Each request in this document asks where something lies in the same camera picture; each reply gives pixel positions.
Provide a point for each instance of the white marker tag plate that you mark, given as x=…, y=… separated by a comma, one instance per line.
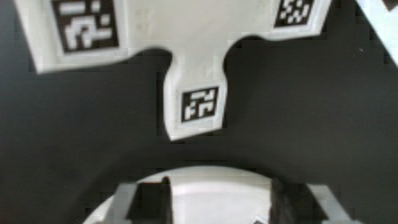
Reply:
x=381, y=12

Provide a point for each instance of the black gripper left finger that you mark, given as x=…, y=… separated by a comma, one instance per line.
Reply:
x=143, y=203

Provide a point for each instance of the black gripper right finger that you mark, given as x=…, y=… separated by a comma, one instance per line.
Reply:
x=306, y=205

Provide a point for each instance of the white cross-shaped table base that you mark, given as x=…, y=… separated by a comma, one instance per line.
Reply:
x=91, y=32

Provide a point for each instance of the white round table top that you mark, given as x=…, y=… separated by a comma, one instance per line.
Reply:
x=221, y=196

